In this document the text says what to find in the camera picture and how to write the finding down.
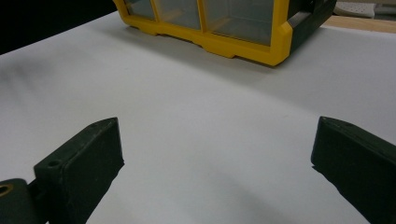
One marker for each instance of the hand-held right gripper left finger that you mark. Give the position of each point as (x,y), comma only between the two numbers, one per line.
(81,174)

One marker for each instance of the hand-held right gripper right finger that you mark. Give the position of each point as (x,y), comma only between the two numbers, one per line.
(358,165)

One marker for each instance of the yellow black drawer organizer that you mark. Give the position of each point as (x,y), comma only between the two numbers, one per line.
(280,46)

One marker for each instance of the white table mat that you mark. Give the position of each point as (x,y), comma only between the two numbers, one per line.
(202,118)

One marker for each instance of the wooden table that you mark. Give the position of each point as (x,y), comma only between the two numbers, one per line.
(361,24)

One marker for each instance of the grid of clear plastic drawers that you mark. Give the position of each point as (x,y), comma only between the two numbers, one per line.
(236,21)

